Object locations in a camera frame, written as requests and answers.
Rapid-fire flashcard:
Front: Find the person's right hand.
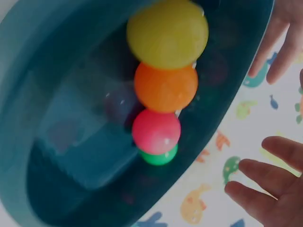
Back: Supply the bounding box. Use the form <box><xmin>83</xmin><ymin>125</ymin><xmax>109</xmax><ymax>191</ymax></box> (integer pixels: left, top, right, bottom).
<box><xmin>224</xmin><ymin>136</ymin><xmax>303</xmax><ymax>227</ymax></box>

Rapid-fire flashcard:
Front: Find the person's left hand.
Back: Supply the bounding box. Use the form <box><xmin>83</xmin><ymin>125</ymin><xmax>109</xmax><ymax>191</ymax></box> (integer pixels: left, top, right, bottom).
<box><xmin>248</xmin><ymin>0</ymin><xmax>303</xmax><ymax>85</ymax></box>

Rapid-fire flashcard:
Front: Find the yellow ball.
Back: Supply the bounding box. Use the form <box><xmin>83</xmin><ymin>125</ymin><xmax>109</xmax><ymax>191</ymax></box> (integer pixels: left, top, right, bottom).
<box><xmin>126</xmin><ymin>0</ymin><xmax>210</xmax><ymax>70</ymax></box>

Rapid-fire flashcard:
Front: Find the green ball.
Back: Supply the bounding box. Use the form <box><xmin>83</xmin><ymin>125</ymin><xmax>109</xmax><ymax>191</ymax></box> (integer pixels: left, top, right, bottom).
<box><xmin>138</xmin><ymin>142</ymin><xmax>179</xmax><ymax>166</ymax></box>

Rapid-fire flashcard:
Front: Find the orange ball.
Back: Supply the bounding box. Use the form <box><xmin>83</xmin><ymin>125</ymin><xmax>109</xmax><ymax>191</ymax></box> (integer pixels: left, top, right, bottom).
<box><xmin>134</xmin><ymin>61</ymin><xmax>199</xmax><ymax>114</ymax></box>

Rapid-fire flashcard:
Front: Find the pink ball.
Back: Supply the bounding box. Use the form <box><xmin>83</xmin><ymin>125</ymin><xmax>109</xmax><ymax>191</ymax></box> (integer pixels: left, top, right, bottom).
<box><xmin>131</xmin><ymin>109</ymin><xmax>182</xmax><ymax>156</ymax></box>

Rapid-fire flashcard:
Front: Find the teal plastic basin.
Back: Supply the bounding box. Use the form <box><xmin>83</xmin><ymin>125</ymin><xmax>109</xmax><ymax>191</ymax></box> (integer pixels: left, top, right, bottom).
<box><xmin>0</xmin><ymin>0</ymin><xmax>276</xmax><ymax>227</ymax></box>

